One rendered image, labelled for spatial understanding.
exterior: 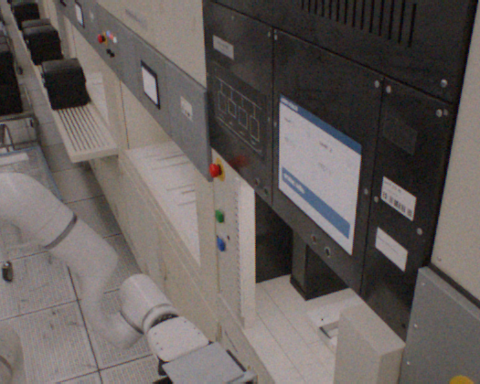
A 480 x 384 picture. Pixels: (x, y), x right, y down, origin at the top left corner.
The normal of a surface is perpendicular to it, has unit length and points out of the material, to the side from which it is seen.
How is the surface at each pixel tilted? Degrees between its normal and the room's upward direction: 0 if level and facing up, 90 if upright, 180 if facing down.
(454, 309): 90
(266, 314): 0
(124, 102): 90
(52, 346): 0
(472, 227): 90
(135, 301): 39
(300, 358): 0
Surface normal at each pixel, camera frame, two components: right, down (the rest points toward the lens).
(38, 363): -0.05, -0.85
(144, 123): 0.36, 0.47
